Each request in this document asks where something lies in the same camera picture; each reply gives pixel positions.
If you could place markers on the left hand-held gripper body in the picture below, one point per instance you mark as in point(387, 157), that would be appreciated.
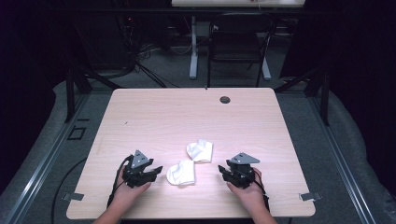
point(135, 174)

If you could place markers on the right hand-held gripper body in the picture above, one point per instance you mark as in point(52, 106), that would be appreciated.
point(241, 174)

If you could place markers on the white sock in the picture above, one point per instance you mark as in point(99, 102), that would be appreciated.
point(200, 151)
point(181, 173)

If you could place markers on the person's left hand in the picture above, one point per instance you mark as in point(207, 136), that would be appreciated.
point(129, 194)

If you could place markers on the person's right hand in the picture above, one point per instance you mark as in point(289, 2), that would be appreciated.
point(249, 196)

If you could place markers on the black folding chair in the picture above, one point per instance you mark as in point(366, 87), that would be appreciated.
point(236, 46)

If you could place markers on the white desk with legs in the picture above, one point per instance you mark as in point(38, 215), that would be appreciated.
point(218, 3)

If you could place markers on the grey metal table bracket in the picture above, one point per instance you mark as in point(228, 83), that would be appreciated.
point(309, 196)
point(73, 196)

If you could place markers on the aluminium floor rail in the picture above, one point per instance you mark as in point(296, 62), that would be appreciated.
point(342, 161)
point(46, 161)

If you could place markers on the black metal frame post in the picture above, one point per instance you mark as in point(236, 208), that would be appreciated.
point(325, 99)
point(70, 96)

